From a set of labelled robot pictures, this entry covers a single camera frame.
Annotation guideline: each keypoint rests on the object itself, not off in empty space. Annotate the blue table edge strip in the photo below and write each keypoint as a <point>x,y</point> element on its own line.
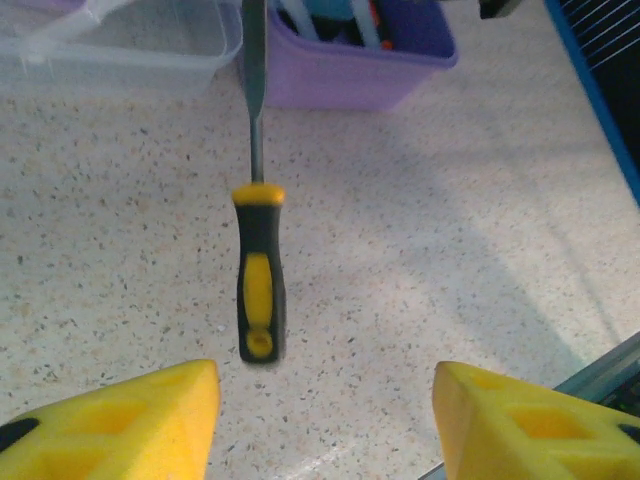
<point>600,100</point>

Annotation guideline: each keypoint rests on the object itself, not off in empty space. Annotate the large orange screwdriver black end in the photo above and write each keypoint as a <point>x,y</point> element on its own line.
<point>386,45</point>

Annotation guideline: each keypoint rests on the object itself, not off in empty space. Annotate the purple tool box clear lid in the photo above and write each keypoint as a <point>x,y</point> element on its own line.
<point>350,80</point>

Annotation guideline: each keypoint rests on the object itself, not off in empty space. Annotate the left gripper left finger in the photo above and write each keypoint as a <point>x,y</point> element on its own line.
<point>125,430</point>

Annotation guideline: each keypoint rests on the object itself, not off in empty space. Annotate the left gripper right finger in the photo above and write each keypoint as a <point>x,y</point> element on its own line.
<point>525,435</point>

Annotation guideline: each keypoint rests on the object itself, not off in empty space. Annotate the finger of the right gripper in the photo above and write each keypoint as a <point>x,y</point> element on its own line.
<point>500,7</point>

